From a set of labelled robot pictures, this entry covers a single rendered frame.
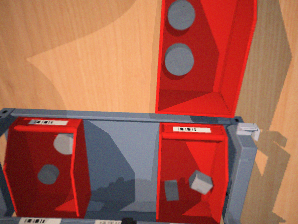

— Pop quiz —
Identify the red bin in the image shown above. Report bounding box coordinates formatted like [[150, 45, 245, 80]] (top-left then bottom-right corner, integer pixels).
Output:
[[155, 0, 257, 118], [3, 117, 91, 219], [156, 122, 228, 224]]

